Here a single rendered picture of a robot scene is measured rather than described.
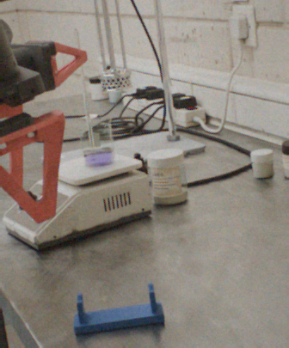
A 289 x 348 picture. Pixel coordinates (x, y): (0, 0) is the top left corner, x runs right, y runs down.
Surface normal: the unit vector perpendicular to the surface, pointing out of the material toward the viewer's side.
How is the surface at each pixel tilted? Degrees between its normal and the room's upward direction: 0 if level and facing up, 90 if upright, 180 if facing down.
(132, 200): 90
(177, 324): 0
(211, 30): 90
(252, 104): 90
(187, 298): 0
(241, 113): 90
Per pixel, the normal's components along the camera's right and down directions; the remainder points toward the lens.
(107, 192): 0.52, 0.14
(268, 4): -0.91, 0.21
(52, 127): 0.46, 0.50
